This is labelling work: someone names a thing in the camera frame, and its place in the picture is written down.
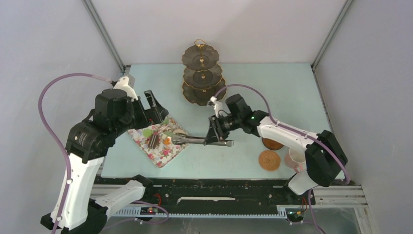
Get aluminium frame post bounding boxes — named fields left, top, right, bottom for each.
left=82, top=0, right=126, bottom=73
left=311, top=0, right=355, bottom=72

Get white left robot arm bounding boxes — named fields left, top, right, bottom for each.
left=41, top=75, right=169, bottom=234

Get white glazed donut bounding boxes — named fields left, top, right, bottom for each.
left=172, top=129, right=187, bottom=135

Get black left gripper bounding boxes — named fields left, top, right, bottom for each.
left=112, top=89, right=168, bottom=137

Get woven rattan coaster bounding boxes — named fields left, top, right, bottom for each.
left=259, top=150, right=281, bottom=171
left=262, top=138, right=284, bottom=151

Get small orange pastry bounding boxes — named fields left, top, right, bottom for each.
left=163, top=137, right=172, bottom=145

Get stainless steel serving tongs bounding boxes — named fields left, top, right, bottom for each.
left=171, top=135, right=205, bottom=145

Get floral square tray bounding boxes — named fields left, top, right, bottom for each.
left=128, top=115, right=188, bottom=168

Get chocolate drizzled donut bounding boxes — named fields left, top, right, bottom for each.
left=157, top=125, right=169, bottom=134

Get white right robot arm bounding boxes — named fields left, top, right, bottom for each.
left=204, top=94, right=349, bottom=204

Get pink mug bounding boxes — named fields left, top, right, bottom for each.
left=284, top=148, right=307, bottom=173

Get three tier dessert stand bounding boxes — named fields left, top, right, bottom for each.
left=182, top=39, right=226, bottom=106

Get right aluminium frame post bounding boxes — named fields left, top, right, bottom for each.
left=311, top=0, right=355, bottom=72

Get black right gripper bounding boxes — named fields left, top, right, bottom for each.
left=204, top=114, right=242, bottom=146

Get green striped cake slice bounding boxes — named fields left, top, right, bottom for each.
left=163, top=131, right=174, bottom=137

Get green macaron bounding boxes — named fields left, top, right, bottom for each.
left=142, top=129, right=153, bottom=138

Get left aluminium frame post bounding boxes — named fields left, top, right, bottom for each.
left=82, top=0, right=126, bottom=73

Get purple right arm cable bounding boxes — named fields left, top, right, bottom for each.
left=213, top=84, right=351, bottom=185

